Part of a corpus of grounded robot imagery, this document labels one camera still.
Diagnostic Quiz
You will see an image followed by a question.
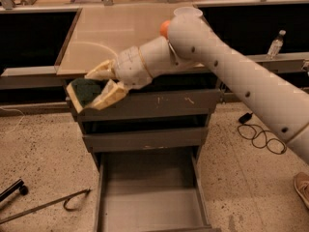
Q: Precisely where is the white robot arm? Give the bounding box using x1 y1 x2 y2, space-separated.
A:
86 14 309 163

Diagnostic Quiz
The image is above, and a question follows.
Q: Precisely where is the orange fruit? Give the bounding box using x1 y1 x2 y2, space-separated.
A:
159 20 170 39

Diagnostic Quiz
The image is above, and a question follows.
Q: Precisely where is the green yellow sponge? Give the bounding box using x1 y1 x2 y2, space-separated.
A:
66 78 107 113

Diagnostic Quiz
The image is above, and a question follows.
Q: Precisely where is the grey middle drawer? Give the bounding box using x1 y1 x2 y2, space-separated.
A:
83 128 208 153

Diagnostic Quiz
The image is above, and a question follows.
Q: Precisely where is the black power adapter cable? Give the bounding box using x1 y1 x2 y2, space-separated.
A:
237 111 288 156

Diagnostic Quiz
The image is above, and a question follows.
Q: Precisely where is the grey metal drawer cabinet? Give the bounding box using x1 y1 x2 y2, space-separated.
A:
53 2 231 232

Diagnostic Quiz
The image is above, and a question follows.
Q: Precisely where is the black caster wheel leg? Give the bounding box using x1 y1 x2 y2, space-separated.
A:
0 179 28 202

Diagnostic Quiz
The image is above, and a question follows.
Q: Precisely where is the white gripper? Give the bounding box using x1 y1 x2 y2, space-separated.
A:
85 46 153 110

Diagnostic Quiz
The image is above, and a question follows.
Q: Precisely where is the white bowl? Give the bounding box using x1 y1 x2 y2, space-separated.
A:
174 7 203 17

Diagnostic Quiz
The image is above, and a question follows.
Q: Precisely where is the grey top drawer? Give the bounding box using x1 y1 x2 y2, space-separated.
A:
67 86 221 122

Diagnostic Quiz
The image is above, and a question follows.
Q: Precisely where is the tan shoe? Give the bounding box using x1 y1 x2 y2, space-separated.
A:
294 172 309 209

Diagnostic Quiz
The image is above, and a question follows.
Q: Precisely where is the grey metal left rail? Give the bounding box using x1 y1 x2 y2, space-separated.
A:
0 66 62 90

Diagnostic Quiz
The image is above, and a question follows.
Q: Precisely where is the metal rod with hook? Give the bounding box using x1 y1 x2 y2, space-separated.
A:
0 188 91 224

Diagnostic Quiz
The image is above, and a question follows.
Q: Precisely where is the grey metal side rail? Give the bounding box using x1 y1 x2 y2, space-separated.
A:
248 52 309 73

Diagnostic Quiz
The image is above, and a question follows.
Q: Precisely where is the clear plastic water bottle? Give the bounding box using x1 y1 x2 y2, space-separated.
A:
267 30 286 59

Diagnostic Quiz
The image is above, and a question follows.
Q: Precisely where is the grey open bottom drawer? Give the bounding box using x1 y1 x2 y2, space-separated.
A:
93 149 221 232

